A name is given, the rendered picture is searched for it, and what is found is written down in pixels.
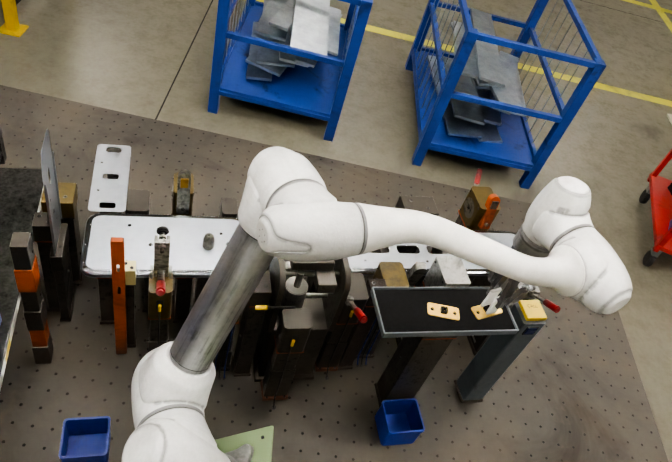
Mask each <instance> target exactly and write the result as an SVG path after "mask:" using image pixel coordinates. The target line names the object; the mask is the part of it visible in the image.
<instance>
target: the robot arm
mask: <svg viewBox="0 0 672 462"><path fill-rule="evenodd" d="M590 206H591V190H590V188H589V187H588V186H587V185H586V184H585V183H584V182H582V181H581V180H579V179H577V178H574V177H570V176H563V177H558V178H555V179H553V180H552V181H551V182H550V183H549V184H548V185H546V186H545V188H544V189H543V190H542V191H541V192H540V193H539V194H538V196H537V197H536V198H535V199H534V201H533V202H532V204H531V206H530V207H529V209H528V211H527V213H526V217H525V221H524V223H523V224H522V225H521V227H520V229H519V230H518V232H517V233H516V235H515V236H514V238H513V245H512V247H511V248H509V247H507V246H505V245H502V244H500V243H498V242H496V241H494V240H491V239H489V238H487V237H485V236H483V235H480V234H478V233H476V232H474V231H472V230H469V229H467V228H465V227H463V226H461V225H458V224H456V223H454V222H451V221H449V220H447V219H444V218H441V217H439V216H435V215H432V214H429V213H425V212H421V211H415V210H409V209H401V208H391V207H382V206H374V205H368V204H362V203H350V202H337V199H336V198H335V197H334V196H333V195H331V194H330V193H329V192H328V191H327V189H326V186H325V183H324V182H323V180H322V178H321V176H320V175H319V173H318V172H317V171H316V169H315V168H314V167H313V165H312V164H311V163H310V162H309V161H308V160H307V159H306V158H305V157H304V156H303V155H301V154H299V153H296V152H294V151H292V150H289V149H286V148H284V147H277V146H276V147H270V148H267V149H264V150H263V151H261V152H260V153H259V154H258V155H257V156H256V157H255V158H254V159H253V161H252V163H251V165H250V167H249V170H248V174H247V180H246V184H245V188H244V192H243V196H242V200H241V203H240V207H239V210H238V219H239V224H238V226H237V228H236V230H235V231H234V233H233V235H232V237H231V239H230V240H229V242H228V244H227V246H226V248H225V250H224V251H223V253H222V255H221V257H220V259H219V260H218V262H217V264H216V266H215V268H214V270H213V271H212V273H211V275H210V277H209V279H208V281H207V282H206V284H205V286H204V288H203V290H202V291H201V293H200V295H199V297H198V299H197V301H196V302H195V304H194V306H193V308H192V310H191V311H190V313H189V315H188V317H187V319H186V321H185V322H184V324H183V326H182V328H181V330H180V331H179V333H178V335H177V337H176V339H175V341H171V342H168V343H165V344H163V345H161V346H160V347H158V348H155V349H153V350H151V351H150V352H148V353H147V354H146V355H145V356H144V357H143V358H142V359H141V361H140V362H139V364H138V365H137V367H136V369H135V371H134V374H133V378H132V384H131V403H132V415H133V422H134V428H135V430H134V432H133V433H132V434H131V435H130V437H129V438H128V440H127V442H126V444H125V447H124V450H123V454H122V462H251V461H252V457H253V453H254V448H253V447H252V446H251V445H249V444H244V445H242V446H241V447H239V448H238V449H236V450H233V451H230V452H227V453H223V452H222V451H220V450H219V449H218V448H217V443H216V442H215V440H214V438H213V436H212V434H211V432H210V430H209V428H208V425H207V423H206V421H205V414H204V409H205V408H206V406H207V402H208V398H209V394H210V391H211V388H212V385H213V382H214V379H215V376H216V371H215V366H214V363H213V360H214V358H215V357H216V355H217V353H218V352H219V350H220V348H221V347H222V345H223V343H224V342H225V340H226V338H227V336H228V335H229V333H230V331H231V330H232V328H233V326H234V325H235V323H236V321H237V319H238V318H239V316H240V314H241V313H242V311H243V309H244V308H245V306H246V304H247V302H248V301H249V299H250V297H251V296H252V294H253V292H254V291H255V289H256V287H257V285H258V284H259V282H260V280H261V279H262V277H263V275H264V274H265V272H266V270H267V269H268V267H269V265H270V263H271V262H272V260H273V258H274V257H276V258H280V259H284V260H289V261H296V262H318V261H331V260H339V259H343V258H347V257H352V256H357V255H363V254H366V253H369V252H372V251H375V250H378V249H382V248H386V247H390V246H393V245H398V244H403V243H417V244H423V245H427V246H430V247H433V248H436V249H439V250H442V251H444V252H447V253H449V254H452V255H454V256H456V257H459V258H461V259H464V260H466V261H469V262H471V263H474V264H476V265H478V266H481V267H483V268H486V269H488V270H491V271H490V273H489V276H488V278H487V280H488V281H489V282H490V283H491V285H490V288H489V289H488V291H487V292H486V294H487V297H486V298H485V299H484V301H483V302H482V304H481V307H484V306H486V305H490V307H489V308H488V310H487V311H486V314H487V315H489V314H492V313H496V311H497V310H498V309H500V308H503V306H504V305H505V306H508V305H512V304H515V303H516V302H517V301H518V300H520V299H521V298H522V297H523V296H524V295H526V294H527V293H528V292H529V291H533V290H535V289H536V287H535V286H540V287H549V288H553V289H554V290H555V291H556V292H557V293H559V294H560V295H562V296H566V297H571V298H573V299H575V300H576V301H580V302H581V303H582V304H583V305H584V306H585V307H586V308H588V309H590V310H591V311H593V312H595V313H598V314H611V313H614V312H616V311H617V310H619V309H620V308H622V307H623V306H624V305H626V304H627V303H628V301H629V300H630V298H631V294H632V290H633V288H632V283H631V279H630V276H629V274H628V272H627V270H626V268H625V266H624V264H623V263H622V261H621V260H620V258H619V257H618V255H617V254H616V252H615V251H614V250H613V248H612V247H611V246H610V244H609V243H608V242H607V241H606V240H605V239H604V238H603V237H602V236H601V235H600V234H599V233H598V232H597V231H596V229H595V228H594V226H593V224H592V222H591V219H590V215H589V213H588V210H589V209H590ZM507 278H509V279H508V281H509V282H508V283H507V285H506V287H505V288H504V290H503V292H502V294H501V295H500V296H498V294H499V293H500V291H501V290H502V289H501V288H499V287H502V286H501V285H502V284H503V283H504V282H505V281H506V279H507ZM520 282H522V283H524V284H523V285H522V286H521V287H522V288H520V289H518V290H517V291H516V292H515V293H514V291H515V289H516V288H517V286H518V284H519V283H520ZM513 293H514V294H513ZM512 294H513V295H512Z"/></svg>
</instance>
